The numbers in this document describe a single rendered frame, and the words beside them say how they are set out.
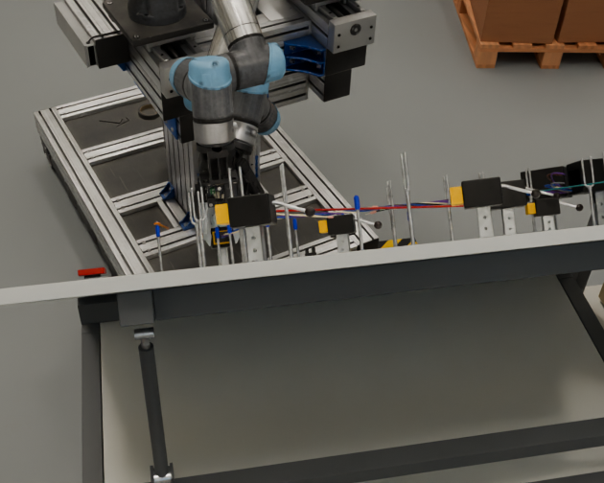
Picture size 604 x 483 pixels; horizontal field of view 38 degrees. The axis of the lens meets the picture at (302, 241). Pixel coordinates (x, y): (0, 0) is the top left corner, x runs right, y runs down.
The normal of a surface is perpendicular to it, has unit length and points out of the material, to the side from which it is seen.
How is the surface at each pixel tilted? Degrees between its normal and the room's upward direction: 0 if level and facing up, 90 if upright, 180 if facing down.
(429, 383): 0
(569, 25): 90
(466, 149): 0
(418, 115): 0
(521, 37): 90
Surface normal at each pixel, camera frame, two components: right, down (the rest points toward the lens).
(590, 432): 0.04, -0.73
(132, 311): 0.15, -0.05
